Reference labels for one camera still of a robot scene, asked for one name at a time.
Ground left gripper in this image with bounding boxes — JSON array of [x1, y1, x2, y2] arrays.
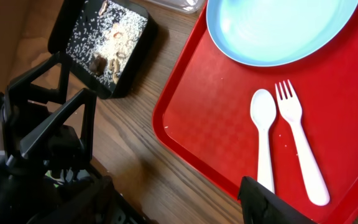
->
[[0, 52, 97, 177]]

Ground clear plastic waste bin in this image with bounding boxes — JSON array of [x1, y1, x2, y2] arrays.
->
[[148, 0, 205, 14]]

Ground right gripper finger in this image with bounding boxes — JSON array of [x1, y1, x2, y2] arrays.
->
[[237, 176, 315, 224]]

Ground light blue plate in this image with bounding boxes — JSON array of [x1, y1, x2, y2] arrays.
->
[[206, 0, 358, 67]]

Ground food scraps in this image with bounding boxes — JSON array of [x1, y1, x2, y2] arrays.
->
[[66, 1, 148, 88]]

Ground white plastic spoon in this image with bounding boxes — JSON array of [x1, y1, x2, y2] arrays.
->
[[250, 89, 277, 193]]

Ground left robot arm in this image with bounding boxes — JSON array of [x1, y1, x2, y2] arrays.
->
[[0, 53, 147, 223]]

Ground black food waste tray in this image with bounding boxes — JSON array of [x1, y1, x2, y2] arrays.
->
[[48, 0, 158, 99]]

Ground white plastic fork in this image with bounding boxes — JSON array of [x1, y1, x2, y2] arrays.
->
[[275, 80, 330, 206]]

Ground red serving tray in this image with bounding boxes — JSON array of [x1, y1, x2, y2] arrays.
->
[[152, 6, 358, 223]]

